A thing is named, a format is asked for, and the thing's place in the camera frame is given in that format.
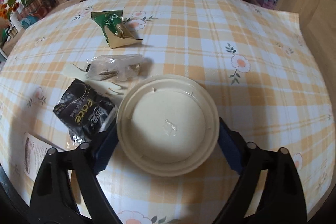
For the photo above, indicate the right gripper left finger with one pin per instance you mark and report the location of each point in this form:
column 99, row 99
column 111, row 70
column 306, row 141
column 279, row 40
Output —
column 66, row 189

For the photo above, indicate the striped flower basket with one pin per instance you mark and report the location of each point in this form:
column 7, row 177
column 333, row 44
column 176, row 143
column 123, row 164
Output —
column 35, row 11

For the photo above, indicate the clear plastic wrapper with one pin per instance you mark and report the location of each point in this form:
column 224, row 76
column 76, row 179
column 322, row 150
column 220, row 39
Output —
column 115, row 67

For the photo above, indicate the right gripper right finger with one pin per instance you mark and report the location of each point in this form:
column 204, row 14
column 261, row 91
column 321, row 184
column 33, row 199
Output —
column 268, row 189

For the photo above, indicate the white bottle vase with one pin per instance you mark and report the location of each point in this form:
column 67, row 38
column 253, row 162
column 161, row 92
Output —
column 14, row 18

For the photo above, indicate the beige round bowl lid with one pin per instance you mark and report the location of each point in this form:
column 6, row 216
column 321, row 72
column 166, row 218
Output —
column 168, row 125

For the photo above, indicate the green gold snack wrapper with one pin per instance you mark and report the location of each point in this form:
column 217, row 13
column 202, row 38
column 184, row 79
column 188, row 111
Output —
column 115, row 32

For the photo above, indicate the beige disposable fork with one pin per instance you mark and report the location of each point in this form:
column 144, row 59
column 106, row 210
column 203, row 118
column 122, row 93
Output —
column 103, row 87

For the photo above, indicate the white printed paper receipt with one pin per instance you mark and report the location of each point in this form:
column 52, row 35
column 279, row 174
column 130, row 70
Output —
column 35, row 150

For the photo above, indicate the black snack wrapper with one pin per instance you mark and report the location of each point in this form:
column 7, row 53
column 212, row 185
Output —
column 84, row 111

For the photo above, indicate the yellow plaid floral tablecloth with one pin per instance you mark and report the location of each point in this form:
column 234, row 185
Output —
column 254, row 63

